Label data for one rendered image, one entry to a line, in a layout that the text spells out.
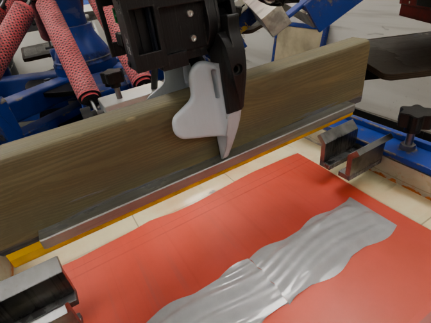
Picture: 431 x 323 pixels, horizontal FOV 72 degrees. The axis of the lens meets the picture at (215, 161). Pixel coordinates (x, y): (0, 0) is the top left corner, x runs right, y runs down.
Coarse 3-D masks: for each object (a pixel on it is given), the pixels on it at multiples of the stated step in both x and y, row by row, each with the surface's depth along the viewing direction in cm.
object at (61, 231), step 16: (320, 112) 34; (336, 112) 34; (288, 128) 32; (304, 128) 32; (256, 144) 30; (272, 144) 30; (208, 160) 28; (224, 160) 28; (240, 160) 29; (176, 176) 27; (192, 176) 27; (208, 176) 28; (144, 192) 25; (160, 192) 26; (96, 208) 24; (112, 208) 24; (128, 208) 25; (64, 224) 23; (80, 224) 23; (96, 224) 24; (48, 240) 22; (64, 240) 23
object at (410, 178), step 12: (384, 156) 44; (372, 168) 46; (384, 168) 45; (396, 168) 43; (408, 168) 41; (396, 180) 44; (408, 180) 42; (420, 180) 40; (420, 192) 41; (0, 264) 35; (0, 276) 34
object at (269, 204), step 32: (288, 160) 52; (224, 192) 47; (256, 192) 46; (288, 192) 45; (320, 192) 44; (352, 192) 43; (224, 224) 41; (256, 224) 40; (288, 224) 40; (416, 224) 37; (352, 256) 34; (384, 256) 34; (416, 256) 33; (320, 288) 32; (352, 288) 31; (384, 288) 31; (416, 288) 30; (320, 320) 29; (352, 320) 29; (384, 320) 28
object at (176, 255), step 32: (160, 224) 42; (192, 224) 42; (96, 256) 39; (128, 256) 38; (160, 256) 38; (192, 256) 37; (224, 256) 36; (96, 288) 35; (128, 288) 34; (160, 288) 34; (192, 288) 33; (96, 320) 32; (128, 320) 31; (288, 320) 29
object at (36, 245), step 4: (32, 244) 24; (36, 244) 24; (40, 244) 25; (24, 248) 24; (28, 248) 24; (32, 248) 24; (36, 248) 24; (16, 252) 24; (20, 252) 24; (24, 252) 24; (28, 252) 24; (8, 256) 24; (12, 256) 24; (16, 256) 24; (20, 256) 24
